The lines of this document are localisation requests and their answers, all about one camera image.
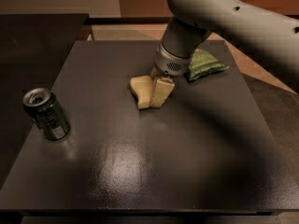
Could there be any green soda can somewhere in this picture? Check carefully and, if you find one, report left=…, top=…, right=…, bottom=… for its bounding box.
left=22, top=88, right=70, bottom=141

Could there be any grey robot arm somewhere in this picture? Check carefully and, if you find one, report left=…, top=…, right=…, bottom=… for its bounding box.
left=155, top=0, right=299, bottom=91

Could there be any green chips bag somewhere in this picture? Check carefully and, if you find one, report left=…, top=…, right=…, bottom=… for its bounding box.
left=184, top=49, right=229, bottom=82

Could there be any yellow sponge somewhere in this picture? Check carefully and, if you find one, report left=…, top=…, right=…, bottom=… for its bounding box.
left=130, top=76, right=153, bottom=110

